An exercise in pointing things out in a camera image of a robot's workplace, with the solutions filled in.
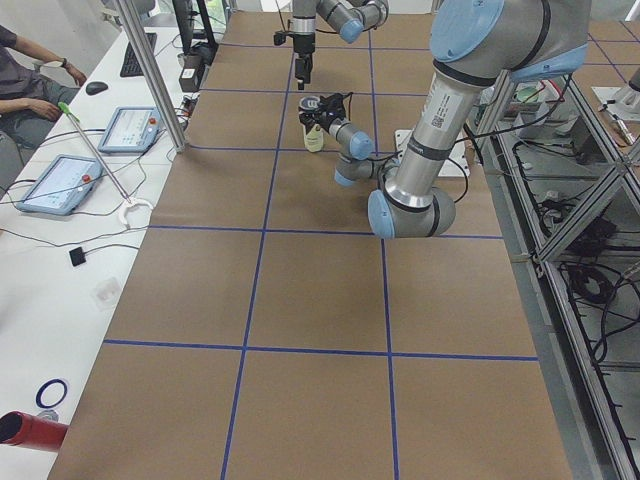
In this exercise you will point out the black computer mouse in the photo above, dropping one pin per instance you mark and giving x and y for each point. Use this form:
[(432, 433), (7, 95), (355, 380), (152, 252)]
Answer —
[(95, 87)]

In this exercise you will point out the red cylinder tube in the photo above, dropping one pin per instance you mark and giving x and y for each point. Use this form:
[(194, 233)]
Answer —
[(27, 431)]

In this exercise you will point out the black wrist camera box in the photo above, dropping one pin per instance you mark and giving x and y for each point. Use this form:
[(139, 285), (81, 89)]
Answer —
[(332, 107)]

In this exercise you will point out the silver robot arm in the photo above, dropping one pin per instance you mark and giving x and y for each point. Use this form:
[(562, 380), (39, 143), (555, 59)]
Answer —
[(347, 21), (471, 42)]

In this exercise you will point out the person in grey shirt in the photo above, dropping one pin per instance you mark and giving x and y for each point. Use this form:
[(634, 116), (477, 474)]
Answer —
[(29, 100)]

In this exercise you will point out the blue teach pendant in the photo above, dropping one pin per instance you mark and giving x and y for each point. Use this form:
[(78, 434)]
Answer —
[(62, 187), (131, 130)]

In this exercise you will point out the grabber stick green handle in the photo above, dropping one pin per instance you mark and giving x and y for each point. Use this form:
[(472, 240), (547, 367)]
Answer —
[(128, 202)]

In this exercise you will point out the aluminium frame post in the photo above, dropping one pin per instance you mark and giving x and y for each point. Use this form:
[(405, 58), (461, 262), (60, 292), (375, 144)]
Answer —
[(137, 37)]

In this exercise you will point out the white blue tennis ball can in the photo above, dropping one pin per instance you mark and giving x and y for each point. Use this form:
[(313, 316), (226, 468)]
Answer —
[(313, 135)]

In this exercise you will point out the blue teach pendant far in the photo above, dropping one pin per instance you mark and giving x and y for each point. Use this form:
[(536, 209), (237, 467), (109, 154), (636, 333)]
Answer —
[(131, 130)]

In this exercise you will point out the blue teach pendant near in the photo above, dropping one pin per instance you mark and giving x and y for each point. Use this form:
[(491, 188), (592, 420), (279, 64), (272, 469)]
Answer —
[(62, 187)]

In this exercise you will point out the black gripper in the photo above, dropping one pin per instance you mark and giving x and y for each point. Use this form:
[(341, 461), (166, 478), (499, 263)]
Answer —
[(320, 121), (302, 44)]

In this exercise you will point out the blue tape roll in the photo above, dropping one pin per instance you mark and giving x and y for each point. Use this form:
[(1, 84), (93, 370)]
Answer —
[(51, 393)]

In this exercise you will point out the small black square device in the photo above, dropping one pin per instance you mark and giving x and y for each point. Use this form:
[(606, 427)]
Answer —
[(77, 256)]

